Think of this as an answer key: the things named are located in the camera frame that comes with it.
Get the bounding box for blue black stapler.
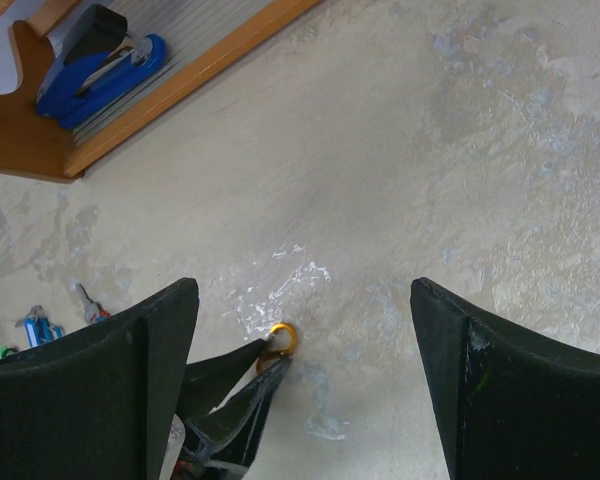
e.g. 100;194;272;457
35;4;167;130

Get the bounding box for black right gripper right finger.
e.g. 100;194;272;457
410;278;600;479

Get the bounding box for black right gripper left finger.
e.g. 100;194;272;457
0;278;199;479

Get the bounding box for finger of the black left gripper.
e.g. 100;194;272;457
181;357;291;470
179;339;268;420

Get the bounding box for blue tag key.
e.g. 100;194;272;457
15;305;64;348

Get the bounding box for orange carabiner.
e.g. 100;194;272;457
256;323;298;375

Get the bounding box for red tag key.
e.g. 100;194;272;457
75;283;110;325

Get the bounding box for green tag key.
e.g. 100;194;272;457
0;346;20;364

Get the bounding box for wooden shelf rack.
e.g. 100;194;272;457
0;1;311;182

